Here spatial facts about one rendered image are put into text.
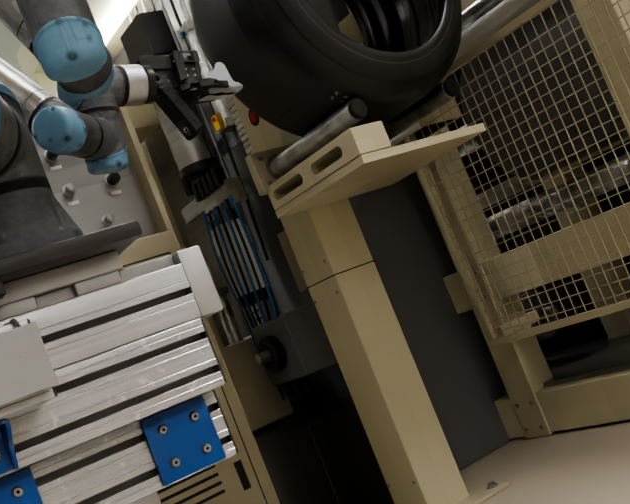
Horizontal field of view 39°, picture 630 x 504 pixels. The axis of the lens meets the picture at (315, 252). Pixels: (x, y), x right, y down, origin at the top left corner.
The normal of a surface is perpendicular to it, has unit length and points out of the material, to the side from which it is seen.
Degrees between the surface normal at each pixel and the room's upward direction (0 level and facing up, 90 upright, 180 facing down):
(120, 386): 90
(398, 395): 90
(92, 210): 90
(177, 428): 90
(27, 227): 73
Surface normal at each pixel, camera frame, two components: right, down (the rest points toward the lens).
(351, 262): 0.51, -0.28
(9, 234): 0.00, -0.40
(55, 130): -0.24, 0.01
